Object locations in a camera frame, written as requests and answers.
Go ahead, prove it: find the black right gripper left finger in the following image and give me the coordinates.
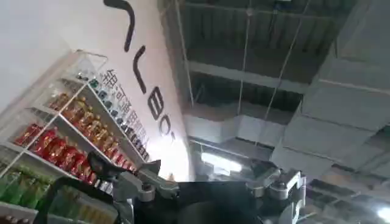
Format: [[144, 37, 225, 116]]
[[87, 150, 181, 203]]

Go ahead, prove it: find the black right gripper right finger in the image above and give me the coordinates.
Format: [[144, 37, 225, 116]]
[[245, 161, 307, 202]]

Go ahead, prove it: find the bright ceiling light panel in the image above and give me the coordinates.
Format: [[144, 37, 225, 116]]
[[376, 206, 390, 223], [200, 151, 243, 173]]

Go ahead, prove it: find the white shelf with goods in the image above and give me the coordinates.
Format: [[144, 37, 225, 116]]
[[0, 49, 151, 224]]

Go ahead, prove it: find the small white ventilation duct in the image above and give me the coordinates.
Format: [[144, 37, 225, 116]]
[[182, 112, 287, 147]]

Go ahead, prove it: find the large grey ventilation duct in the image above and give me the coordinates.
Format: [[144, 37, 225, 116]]
[[269, 0, 390, 180]]

